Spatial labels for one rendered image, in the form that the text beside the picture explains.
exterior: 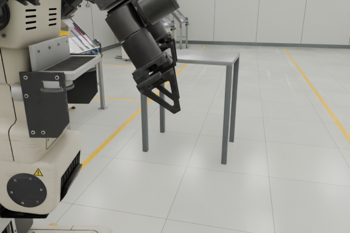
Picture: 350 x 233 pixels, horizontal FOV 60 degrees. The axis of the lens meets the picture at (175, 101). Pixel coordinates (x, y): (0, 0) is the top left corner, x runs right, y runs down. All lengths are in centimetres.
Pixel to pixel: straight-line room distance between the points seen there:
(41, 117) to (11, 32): 20
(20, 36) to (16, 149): 28
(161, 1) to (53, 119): 39
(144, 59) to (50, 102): 29
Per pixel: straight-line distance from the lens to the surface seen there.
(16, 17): 74
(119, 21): 55
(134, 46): 54
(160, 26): 98
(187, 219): 187
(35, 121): 78
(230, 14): 902
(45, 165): 85
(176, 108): 53
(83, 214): 199
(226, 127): 228
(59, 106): 74
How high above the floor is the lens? 119
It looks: 18 degrees down
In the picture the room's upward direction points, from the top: straight up
